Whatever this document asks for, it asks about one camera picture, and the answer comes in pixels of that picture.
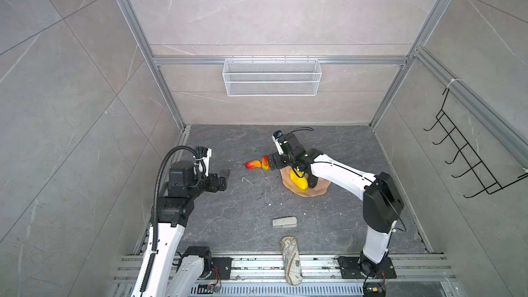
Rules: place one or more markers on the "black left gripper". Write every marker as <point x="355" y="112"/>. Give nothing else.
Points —
<point x="212" y="185"/>

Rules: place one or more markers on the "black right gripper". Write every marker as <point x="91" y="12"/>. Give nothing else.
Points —
<point x="276" y="156"/>

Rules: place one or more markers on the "red yellow fake mango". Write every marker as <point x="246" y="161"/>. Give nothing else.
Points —
<point x="265" y="163"/>

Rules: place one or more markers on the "red orange fake mango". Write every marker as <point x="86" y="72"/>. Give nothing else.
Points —
<point x="255" y="164"/>

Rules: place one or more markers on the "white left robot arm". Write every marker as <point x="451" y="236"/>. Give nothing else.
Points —
<point x="160" y="274"/>

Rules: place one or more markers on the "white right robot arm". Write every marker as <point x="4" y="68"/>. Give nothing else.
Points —
<point x="311" y="173"/>

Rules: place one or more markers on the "beige small box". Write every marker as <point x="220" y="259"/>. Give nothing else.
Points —
<point x="285" y="222"/>

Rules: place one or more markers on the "map print oval case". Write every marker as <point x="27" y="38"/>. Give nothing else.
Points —
<point x="291" y="261"/>

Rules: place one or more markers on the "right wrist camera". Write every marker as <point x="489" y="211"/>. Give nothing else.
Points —
<point x="288" y="144"/>

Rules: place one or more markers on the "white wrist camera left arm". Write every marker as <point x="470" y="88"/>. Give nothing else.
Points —
<point x="203" y="155"/>

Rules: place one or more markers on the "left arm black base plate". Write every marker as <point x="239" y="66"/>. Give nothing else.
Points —
<point x="217" y="267"/>

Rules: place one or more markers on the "white wire mesh basket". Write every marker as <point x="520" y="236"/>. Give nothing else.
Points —
<point x="271" y="77"/>

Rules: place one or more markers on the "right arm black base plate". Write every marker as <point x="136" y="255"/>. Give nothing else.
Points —
<point x="361" y="267"/>

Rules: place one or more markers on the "aluminium rail frame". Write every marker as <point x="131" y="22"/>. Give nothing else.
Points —
<point x="264" y="274"/>

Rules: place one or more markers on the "black wire hook rack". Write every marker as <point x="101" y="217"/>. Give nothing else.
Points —
<point x="487" y="182"/>

